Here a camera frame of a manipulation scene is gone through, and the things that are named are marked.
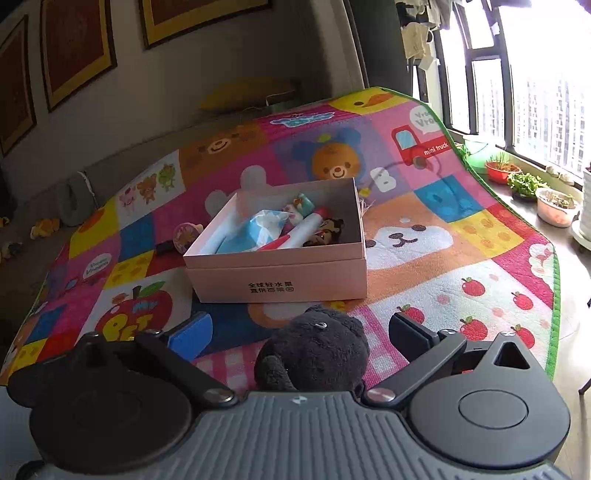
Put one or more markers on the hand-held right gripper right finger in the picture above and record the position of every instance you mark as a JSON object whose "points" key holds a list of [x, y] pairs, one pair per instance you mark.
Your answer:
{"points": [[408, 334]]}

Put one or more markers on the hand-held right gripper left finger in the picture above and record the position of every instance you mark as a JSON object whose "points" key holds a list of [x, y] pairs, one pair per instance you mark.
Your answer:
{"points": [[187, 337]]}

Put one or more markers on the black plush toy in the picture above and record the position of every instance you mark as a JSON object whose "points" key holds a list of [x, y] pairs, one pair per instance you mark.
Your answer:
{"points": [[318, 350]]}

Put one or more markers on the pink and gold toy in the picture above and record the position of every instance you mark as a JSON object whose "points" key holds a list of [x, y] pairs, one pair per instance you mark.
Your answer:
{"points": [[187, 237]]}

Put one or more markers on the pink cardboard box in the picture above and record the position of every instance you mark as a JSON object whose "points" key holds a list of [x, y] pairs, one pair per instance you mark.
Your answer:
{"points": [[277, 277]]}

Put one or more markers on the blue cotton pad packet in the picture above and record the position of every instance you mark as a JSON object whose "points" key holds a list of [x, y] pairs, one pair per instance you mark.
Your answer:
{"points": [[258, 228]]}

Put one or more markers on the red dress doll toy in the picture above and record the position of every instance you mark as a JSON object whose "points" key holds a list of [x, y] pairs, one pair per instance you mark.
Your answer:
{"points": [[330, 230]]}

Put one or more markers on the white and red foam rocket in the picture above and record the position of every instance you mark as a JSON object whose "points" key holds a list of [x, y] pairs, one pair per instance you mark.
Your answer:
{"points": [[307, 228]]}

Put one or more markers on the teal and white small toy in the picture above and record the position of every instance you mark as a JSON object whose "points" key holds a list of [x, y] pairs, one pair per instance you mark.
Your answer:
{"points": [[300, 205]]}

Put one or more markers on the colourful cartoon play mat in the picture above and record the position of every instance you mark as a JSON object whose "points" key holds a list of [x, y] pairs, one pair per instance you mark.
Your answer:
{"points": [[415, 258]]}

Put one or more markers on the grey neck pillow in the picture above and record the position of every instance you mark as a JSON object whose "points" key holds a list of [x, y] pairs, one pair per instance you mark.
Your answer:
{"points": [[85, 203]]}

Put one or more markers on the yellow plush toy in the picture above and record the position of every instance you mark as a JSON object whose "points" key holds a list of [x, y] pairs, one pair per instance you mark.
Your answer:
{"points": [[44, 227]]}

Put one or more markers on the black metal stand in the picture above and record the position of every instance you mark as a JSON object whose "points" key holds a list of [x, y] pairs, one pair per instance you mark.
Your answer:
{"points": [[586, 378]]}

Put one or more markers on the red plant pot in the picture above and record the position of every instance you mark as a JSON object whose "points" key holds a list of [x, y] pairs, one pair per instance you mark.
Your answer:
{"points": [[499, 174]]}

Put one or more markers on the green leafy plant tray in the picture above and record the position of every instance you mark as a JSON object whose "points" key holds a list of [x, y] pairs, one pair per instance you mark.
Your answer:
{"points": [[526, 184]]}

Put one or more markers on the green plastic basin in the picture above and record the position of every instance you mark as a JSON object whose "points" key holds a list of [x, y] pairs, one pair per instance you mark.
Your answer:
{"points": [[475, 154]]}

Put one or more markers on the pink flower pot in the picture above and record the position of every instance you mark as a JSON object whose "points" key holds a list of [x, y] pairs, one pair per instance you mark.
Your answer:
{"points": [[556, 210]]}

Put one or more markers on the white ribbed plant pot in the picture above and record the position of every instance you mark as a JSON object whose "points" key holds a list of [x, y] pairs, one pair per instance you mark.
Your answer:
{"points": [[584, 207]]}

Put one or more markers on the yellow pillow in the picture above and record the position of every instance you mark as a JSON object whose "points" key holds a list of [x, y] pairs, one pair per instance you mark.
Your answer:
{"points": [[249, 92]]}

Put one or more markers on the small flat box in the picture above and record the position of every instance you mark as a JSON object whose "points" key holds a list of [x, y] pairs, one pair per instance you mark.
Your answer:
{"points": [[284, 97]]}

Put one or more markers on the hanging paper tag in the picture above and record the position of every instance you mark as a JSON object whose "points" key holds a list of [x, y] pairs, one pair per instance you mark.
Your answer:
{"points": [[431, 63]]}

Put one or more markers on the beige hanging cloth bag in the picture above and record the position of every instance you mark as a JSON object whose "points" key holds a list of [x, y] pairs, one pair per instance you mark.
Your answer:
{"points": [[418, 41]]}

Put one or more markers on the large gold framed picture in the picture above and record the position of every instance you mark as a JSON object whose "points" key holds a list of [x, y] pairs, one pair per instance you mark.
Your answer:
{"points": [[203, 18]]}

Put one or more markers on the black window frame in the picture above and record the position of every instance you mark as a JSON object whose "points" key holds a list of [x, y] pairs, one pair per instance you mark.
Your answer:
{"points": [[508, 101]]}

